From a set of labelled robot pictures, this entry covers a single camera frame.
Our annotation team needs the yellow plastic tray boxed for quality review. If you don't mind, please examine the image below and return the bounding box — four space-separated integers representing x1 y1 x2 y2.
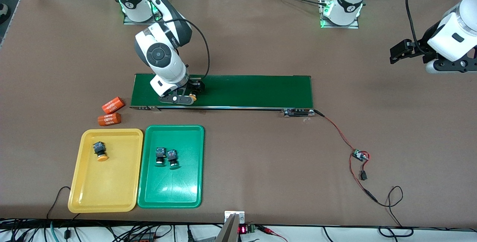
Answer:
68 129 144 213

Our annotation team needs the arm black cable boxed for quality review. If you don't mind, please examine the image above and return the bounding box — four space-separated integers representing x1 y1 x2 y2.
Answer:
153 15 210 80
405 0 427 47

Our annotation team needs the thin black looped cable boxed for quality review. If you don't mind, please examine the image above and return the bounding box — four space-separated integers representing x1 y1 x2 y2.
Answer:
375 186 404 227

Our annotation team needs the green push button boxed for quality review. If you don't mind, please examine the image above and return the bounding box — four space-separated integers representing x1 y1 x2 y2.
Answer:
167 150 180 169
155 147 167 167

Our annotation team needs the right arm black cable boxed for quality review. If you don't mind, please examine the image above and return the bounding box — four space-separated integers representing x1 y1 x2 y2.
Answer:
153 15 210 80

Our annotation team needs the red clip lead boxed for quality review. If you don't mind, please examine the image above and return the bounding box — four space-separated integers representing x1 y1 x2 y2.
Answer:
257 225 287 242

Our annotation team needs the black cable loop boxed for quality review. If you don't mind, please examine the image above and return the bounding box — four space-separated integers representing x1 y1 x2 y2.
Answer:
378 226 414 238

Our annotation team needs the green conveyor belt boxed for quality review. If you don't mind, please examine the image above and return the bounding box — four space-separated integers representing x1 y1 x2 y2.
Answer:
129 73 315 117

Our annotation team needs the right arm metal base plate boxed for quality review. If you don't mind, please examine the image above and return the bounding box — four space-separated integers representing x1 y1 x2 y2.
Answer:
123 0 167 25

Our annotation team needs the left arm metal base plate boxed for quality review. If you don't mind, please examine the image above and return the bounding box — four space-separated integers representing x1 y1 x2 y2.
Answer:
319 0 360 29

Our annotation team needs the grey metal bar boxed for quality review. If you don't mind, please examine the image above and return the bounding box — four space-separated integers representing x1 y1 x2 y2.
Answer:
215 214 239 242

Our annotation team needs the orange 4680 battery cylinder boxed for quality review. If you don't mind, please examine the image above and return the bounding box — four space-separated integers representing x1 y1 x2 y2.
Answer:
98 113 122 126
102 96 125 114

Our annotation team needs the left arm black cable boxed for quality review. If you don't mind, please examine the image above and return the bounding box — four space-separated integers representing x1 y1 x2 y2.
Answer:
405 0 427 47

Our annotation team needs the green plastic tray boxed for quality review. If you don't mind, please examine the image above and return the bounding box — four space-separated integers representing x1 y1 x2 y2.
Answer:
137 125 205 208

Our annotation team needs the small metal bracket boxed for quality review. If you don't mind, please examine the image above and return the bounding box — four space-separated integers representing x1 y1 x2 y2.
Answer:
224 211 245 224

